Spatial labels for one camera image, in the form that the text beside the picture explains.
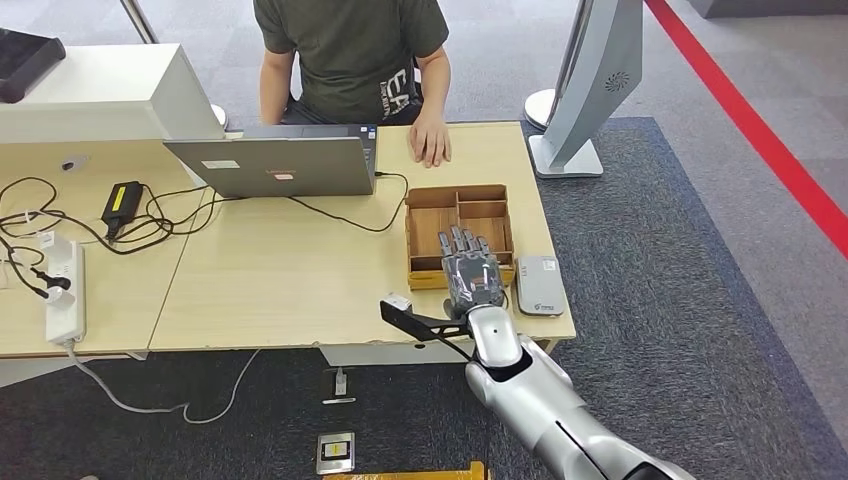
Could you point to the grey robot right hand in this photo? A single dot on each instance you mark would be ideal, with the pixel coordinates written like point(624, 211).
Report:
point(474, 278)

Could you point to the wooden compartment box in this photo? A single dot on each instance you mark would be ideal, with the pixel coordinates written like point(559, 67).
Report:
point(427, 232)

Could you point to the small white round base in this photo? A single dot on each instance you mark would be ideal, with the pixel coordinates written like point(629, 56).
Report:
point(220, 116)

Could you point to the red floor tape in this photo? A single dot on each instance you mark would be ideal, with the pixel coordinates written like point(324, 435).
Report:
point(748, 119)

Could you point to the white plug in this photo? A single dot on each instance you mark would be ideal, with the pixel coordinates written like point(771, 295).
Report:
point(55, 245)
point(61, 299)

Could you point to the person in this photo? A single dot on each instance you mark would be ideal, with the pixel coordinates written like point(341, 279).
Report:
point(351, 53)

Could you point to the silver kiosk stand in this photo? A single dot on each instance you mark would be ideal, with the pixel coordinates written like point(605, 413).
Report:
point(593, 86)

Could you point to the white power strip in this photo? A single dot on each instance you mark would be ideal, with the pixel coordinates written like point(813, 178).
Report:
point(66, 323)

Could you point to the grey laptop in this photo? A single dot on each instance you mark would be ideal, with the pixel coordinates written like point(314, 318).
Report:
point(278, 169)

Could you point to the grey card reader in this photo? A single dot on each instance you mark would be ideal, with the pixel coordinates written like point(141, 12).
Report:
point(542, 288)

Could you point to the silver floor socket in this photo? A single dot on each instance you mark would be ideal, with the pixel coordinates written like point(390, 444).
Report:
point(336, 453)

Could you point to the person's right forearm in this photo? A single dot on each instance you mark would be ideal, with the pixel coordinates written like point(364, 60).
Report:
point(275, 96)

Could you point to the black power adapter yellow label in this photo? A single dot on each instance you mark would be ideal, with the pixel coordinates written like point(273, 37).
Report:
point(122, 201)

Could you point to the white round kiosk base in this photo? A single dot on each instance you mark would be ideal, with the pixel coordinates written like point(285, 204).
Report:
point(536, 109)

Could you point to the person's left forearm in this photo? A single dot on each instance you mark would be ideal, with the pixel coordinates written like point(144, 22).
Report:
point(434, 83)

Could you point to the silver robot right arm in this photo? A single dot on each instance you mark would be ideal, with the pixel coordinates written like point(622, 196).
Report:
point(530, 397)

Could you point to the yellow board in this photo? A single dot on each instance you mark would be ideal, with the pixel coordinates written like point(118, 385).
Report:
point(474, 473)

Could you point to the person's left hand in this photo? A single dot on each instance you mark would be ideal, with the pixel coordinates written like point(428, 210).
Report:
point(430, 139)

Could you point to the white desk drawer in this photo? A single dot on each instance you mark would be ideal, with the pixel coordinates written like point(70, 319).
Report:
point(384, 354)

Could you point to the white cabinet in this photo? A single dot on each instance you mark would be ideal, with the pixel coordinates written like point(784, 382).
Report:
point(99, 93)

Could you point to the dark grey carpet mat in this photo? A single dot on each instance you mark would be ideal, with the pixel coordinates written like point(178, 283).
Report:
point(696, 298)

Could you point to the metal pole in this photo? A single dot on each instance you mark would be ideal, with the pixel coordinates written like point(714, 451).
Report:
point(140, 22)

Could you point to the white desk support panel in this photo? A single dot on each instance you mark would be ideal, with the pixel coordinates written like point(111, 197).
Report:
point(40, 371)

